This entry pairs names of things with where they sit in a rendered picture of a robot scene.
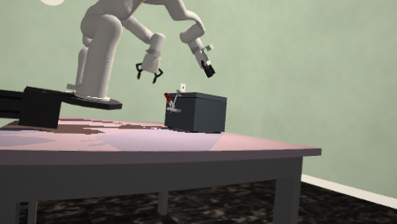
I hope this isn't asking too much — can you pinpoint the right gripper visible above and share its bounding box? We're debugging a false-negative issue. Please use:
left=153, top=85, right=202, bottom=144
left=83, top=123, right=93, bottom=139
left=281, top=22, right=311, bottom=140
left=194, top=49, right=215, bottom=78

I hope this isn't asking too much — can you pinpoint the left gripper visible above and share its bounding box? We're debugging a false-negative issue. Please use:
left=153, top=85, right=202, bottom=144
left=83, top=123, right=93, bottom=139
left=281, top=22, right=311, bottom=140
left=135, top=54, right=163, bottom=84

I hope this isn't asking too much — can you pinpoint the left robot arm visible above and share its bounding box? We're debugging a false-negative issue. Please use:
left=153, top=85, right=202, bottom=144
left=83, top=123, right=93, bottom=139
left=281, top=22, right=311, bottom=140
left=75, top=16, right=165, bottom=85

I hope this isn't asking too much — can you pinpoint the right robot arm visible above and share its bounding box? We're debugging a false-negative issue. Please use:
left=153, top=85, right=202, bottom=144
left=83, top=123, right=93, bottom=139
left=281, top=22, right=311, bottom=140
left=66, top=0, right=205, bottom=101

